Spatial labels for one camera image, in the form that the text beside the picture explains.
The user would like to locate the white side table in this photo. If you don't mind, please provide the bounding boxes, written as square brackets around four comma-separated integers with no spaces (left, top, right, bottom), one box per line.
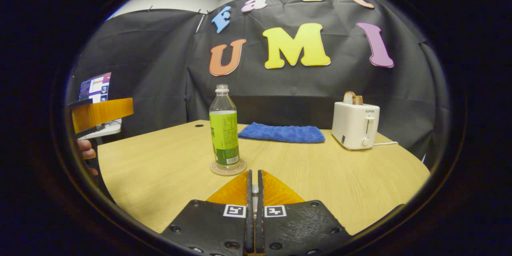
[76,119,122,140]

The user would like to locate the computer monitor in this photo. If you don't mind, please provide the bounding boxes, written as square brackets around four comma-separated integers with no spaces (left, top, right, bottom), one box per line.
[79,73,112,104]

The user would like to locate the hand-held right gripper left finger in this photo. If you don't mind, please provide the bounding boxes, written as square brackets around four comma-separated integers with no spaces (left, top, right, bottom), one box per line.
[162,169,254,254]

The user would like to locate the round cork coaster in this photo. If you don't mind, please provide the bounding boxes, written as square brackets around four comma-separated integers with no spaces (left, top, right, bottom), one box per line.
[210,159,247,176]

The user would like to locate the bread slice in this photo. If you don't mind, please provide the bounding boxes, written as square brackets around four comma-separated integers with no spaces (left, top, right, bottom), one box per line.
[343,91,364,106]

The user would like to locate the green label water bottle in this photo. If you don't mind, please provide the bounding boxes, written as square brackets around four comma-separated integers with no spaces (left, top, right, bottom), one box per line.
[209,84,241,167]

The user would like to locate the blue towel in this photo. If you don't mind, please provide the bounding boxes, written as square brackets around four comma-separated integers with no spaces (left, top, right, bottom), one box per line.
[238,123,326,144]

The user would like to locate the white toaster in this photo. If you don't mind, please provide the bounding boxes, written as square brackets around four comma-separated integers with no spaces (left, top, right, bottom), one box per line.
[332,102,380,150]

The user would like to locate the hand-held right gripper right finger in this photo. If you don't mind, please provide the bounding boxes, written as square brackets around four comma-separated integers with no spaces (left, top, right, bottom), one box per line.
[256,169,353,255]

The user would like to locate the black backdrop cloth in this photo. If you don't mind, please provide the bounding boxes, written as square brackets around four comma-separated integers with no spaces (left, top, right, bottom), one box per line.
[66,0,450,168]

